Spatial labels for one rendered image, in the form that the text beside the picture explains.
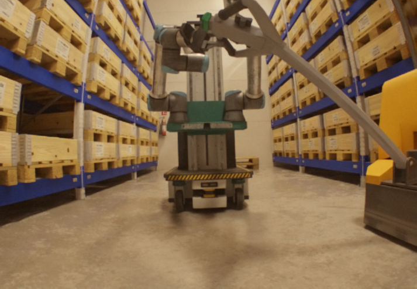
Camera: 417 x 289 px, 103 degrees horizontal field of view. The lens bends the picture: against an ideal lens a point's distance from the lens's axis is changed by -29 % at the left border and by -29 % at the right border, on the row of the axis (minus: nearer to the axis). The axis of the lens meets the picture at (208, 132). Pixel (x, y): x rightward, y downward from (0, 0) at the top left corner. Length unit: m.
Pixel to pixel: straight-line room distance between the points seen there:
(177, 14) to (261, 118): 4.13
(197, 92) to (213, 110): 0.25
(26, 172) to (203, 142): 1.50
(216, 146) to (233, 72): 4.77
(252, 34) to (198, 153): 1.46
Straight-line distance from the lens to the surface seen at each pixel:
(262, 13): 0.73
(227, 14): 0.77
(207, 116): 2.03
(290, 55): 0.85
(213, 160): 2.09
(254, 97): 1.87
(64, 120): 2.82
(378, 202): 1.34
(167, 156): 6.38
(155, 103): 1.87
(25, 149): 1.79
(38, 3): 2.23
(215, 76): 2.16
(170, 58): 1.10
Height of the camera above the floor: 0.49
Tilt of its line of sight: 4 degrees up
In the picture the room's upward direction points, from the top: 2 degrees counter-clockwise
